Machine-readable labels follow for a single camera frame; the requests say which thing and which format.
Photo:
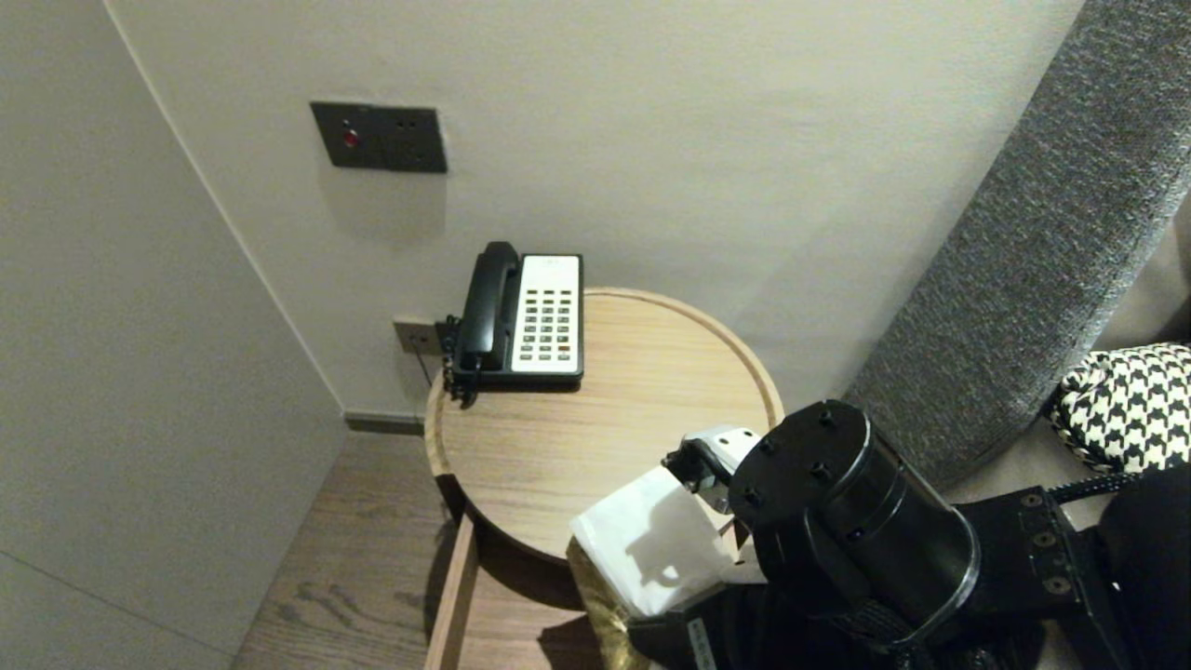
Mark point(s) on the grey wall socket plate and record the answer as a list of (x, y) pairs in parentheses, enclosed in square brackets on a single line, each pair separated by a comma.
[(409, 337)]

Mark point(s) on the dark wall switch panel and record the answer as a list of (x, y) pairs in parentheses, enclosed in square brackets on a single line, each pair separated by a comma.
[(381, 138)]

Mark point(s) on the white black telephone base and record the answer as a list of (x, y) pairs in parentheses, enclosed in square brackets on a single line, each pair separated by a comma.
[(549, 316)]

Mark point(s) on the black telephone handset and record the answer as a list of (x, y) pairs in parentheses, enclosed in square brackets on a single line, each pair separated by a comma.
[(488, 298)]

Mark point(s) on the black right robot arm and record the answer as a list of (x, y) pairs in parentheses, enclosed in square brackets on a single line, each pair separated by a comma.
[(1154, 577)]

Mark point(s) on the grey fabric headboard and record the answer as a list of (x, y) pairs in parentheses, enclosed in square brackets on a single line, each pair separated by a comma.
[(1023, 261)]

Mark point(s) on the white gold tissue pack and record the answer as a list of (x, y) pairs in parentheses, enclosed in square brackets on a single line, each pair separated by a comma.
[(642, 540)]

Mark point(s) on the black white houndstooth pillow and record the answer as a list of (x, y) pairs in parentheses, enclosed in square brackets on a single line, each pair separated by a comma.
[(1135, 409)]

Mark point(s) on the curved wooden nightstand drawer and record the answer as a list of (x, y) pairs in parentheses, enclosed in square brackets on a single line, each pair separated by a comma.
[(521, 633)]

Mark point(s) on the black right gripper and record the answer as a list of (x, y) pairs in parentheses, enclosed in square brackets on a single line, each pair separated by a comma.
[(856, 521)]

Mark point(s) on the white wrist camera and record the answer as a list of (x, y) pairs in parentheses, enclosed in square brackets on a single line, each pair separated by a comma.
[(730, 442)]

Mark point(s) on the round wooden nightstand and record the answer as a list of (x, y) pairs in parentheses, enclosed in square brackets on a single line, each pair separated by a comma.
[(605, 419)]

